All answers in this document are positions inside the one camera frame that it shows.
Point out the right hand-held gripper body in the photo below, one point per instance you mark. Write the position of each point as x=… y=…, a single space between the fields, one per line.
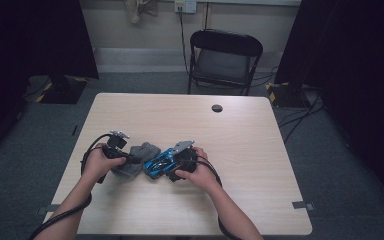
x=186 y=161

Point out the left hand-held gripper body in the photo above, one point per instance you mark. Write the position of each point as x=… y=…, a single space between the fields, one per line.
x=116 y=146

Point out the grey terry towel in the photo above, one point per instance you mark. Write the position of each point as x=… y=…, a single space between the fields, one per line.
x=146 y=151

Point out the person's right hand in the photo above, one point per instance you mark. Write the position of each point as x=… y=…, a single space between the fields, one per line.
x=203 y=176

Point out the person's left hand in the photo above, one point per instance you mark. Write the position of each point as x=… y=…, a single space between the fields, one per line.
x=96 y=165

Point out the black stand base yellow tape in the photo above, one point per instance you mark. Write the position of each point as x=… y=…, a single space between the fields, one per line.
x=63 y=91
x=285 y=96

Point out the grey tape strip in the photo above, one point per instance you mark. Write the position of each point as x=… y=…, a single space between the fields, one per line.
x=51 y=208
x=301 y=205

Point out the black folding chair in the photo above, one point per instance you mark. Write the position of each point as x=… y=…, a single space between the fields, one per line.
x=226 y=43

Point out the beige hanging bag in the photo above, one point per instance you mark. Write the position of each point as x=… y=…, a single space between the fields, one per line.
x=136 y=10

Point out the black curtain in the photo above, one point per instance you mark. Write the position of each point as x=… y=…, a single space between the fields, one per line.
x=353 y=66
x=30 y=33

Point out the white wall socket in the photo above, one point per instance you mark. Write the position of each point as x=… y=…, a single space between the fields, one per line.
x=190 y=6

